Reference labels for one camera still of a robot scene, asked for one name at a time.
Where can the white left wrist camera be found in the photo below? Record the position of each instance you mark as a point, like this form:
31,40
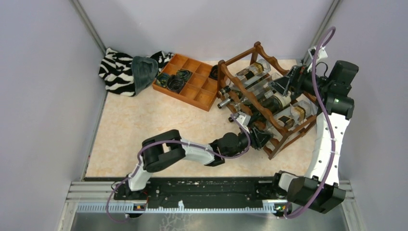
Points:
243,119

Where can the dark wine bottle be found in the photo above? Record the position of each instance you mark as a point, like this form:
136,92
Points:
274,104
227,102

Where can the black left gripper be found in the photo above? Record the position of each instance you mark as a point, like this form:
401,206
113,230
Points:
259,138

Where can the small clear glass bottle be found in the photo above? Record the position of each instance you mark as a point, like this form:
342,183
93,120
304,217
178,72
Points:
262,90

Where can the clear liquor bottle gold label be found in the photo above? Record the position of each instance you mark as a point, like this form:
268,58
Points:
295,114

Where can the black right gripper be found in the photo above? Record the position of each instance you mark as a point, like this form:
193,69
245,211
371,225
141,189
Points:
298,75

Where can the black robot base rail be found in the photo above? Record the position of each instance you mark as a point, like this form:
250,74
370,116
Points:
250,195

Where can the wooden wine rack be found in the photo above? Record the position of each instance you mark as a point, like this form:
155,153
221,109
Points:
272,116

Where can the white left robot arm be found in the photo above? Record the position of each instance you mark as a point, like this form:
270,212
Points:
163,150

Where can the dark wine bottle back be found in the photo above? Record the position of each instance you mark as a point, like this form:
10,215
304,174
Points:
227,102

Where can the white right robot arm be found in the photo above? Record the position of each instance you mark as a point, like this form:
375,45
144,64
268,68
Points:
318,189

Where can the zebra striped cloth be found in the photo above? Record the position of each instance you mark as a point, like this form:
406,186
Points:
115,70

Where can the black rolled item right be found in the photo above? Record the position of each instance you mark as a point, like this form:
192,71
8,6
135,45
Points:
214,73

